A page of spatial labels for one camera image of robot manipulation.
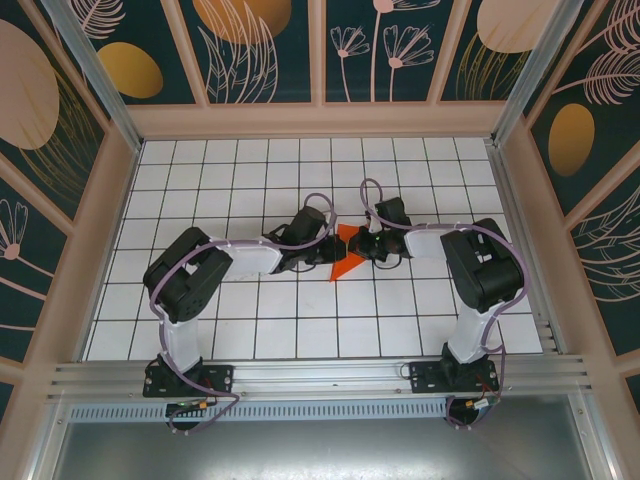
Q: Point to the aluminium corner post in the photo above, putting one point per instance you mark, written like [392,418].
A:
[100,90]
[530,65]

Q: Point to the aluminium side rail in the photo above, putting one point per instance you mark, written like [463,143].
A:
[530,250]

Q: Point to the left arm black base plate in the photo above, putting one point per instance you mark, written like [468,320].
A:
[220,376]

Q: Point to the grey metal shelf sheet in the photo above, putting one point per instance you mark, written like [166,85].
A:
[320,450]

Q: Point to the long aluminium mounting rail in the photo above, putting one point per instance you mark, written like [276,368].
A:
[320,377]

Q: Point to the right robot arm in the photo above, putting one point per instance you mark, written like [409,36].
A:
[485,270]

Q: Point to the orange square paper sheet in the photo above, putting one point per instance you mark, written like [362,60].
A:
[345,269]

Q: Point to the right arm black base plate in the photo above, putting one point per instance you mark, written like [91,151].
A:
[425,376]

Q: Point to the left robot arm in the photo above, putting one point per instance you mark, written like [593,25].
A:
[185,280]

